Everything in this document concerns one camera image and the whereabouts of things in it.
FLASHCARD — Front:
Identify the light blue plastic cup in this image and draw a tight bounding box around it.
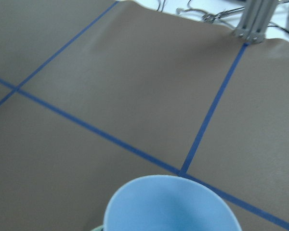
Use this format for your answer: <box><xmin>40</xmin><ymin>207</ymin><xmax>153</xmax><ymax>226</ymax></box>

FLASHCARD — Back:
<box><xmin>103</xmin><ymin>175</ymin><xmax>242</xmax><ymax>231</ymax></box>

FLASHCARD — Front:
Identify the green handled reach grabber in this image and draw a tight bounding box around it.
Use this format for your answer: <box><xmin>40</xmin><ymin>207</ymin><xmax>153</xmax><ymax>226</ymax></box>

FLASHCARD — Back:
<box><xmin>202</xmin><ymin>7</ymin><xmax>245</xmax><ymax>21</ymax></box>

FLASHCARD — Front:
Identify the aluminium camera post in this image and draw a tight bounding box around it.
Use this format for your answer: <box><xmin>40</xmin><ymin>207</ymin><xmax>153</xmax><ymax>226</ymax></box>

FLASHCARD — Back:
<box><xmin>234</xmin><ymin>0</ymin><xmax>279</xmax><ymax>43</ymax></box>

